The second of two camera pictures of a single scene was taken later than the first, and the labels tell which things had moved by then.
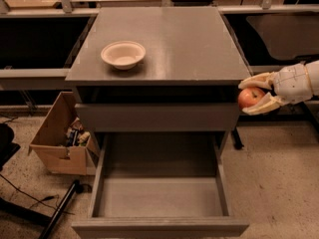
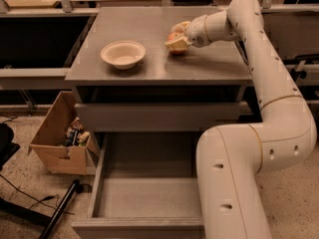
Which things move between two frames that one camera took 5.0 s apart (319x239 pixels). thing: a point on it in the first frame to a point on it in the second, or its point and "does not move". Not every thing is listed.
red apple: x=248 y=97 to x=172 y=37
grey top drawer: x=158 y=117 does not move
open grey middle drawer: x=161 y=184 does not move
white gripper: x=291 y=83 to x=196 y=31
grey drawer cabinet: x=159 y=70 does not move
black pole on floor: x=59 y=209 does not move
